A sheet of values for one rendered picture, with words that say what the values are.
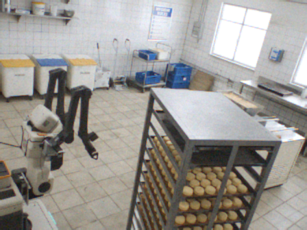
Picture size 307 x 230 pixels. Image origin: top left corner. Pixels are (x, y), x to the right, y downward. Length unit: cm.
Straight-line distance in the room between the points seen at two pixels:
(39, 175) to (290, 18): 581
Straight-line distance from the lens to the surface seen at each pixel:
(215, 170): 171
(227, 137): 136
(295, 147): 456
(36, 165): 258
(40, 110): 243
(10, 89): 600
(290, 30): 695
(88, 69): 640
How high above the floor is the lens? 237
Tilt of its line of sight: 23 degrees down
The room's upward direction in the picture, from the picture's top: 11 degrees clockwise
